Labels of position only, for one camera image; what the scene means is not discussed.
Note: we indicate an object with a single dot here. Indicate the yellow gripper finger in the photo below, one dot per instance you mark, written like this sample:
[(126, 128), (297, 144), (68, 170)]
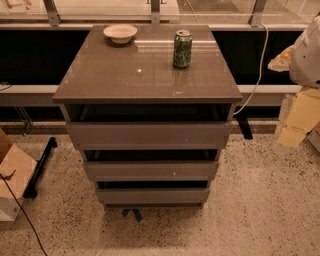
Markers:
[(282, 61), (303, 116)]

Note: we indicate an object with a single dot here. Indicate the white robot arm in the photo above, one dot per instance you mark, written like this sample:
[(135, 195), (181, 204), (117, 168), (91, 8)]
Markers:
[(302, 61)]

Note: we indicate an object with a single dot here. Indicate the grey drawer cabinet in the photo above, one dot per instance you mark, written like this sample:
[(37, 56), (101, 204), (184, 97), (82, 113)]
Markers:
[(138, 83)]

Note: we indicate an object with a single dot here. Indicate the grey top drawer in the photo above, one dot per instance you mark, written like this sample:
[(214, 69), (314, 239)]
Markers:
[(148, 136)]

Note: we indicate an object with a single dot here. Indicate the cardboard box right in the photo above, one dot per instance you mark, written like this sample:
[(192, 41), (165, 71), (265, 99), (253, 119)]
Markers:
[(314, 137)]

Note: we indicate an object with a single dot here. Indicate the cardboard box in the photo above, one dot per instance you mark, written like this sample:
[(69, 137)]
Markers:
[(17, 168), (314, 137)]

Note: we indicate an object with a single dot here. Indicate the green soda can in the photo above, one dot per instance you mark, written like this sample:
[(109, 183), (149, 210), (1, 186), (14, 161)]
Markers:
[(182, 48)]

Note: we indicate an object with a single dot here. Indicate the white bowl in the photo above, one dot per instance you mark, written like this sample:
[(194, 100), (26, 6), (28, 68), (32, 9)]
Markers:
[(120, 33)]

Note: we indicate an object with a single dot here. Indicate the blue tape cross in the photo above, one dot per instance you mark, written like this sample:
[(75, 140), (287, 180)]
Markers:
[(136, 212)]

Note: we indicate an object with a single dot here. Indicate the black bar stand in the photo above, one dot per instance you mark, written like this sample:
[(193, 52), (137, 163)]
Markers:
[(30, 191)]

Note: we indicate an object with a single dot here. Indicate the cardboard box left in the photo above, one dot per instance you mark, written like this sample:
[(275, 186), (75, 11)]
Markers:
[(17, 168)]

